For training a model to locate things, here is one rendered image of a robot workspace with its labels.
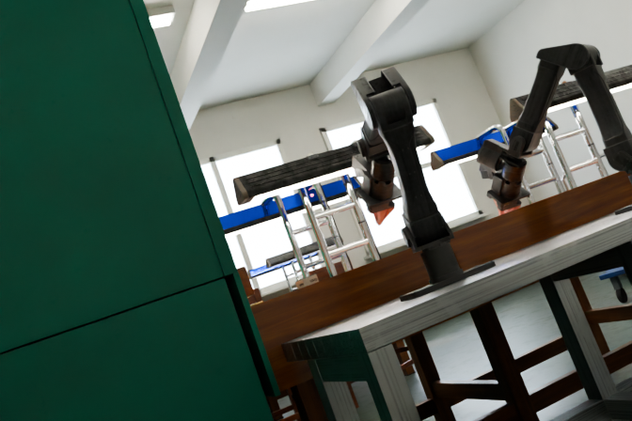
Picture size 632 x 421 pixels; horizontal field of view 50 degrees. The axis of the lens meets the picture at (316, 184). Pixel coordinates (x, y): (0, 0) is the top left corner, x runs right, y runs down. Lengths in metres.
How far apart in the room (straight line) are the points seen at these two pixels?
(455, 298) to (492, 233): 0.59
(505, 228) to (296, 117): 5.98
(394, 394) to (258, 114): 6.51
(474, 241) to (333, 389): 0.57
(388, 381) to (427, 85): 7.49
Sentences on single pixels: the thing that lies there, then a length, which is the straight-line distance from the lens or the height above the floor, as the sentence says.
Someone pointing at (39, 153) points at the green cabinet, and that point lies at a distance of 1.44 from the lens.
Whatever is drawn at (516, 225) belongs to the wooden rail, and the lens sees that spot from 1.75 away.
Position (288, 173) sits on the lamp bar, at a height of 1.08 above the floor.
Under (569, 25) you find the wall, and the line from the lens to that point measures 7.77.
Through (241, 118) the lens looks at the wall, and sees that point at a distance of 7.40.
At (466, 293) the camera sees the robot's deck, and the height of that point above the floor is 0.66.
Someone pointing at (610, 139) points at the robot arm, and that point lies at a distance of 1.74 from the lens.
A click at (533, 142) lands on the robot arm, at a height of 0.91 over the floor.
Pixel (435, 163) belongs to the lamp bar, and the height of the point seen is 1.06.
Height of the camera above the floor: 0.74
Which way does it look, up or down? 9 degrees up
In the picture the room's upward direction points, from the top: 21 degrees counter-clockwise
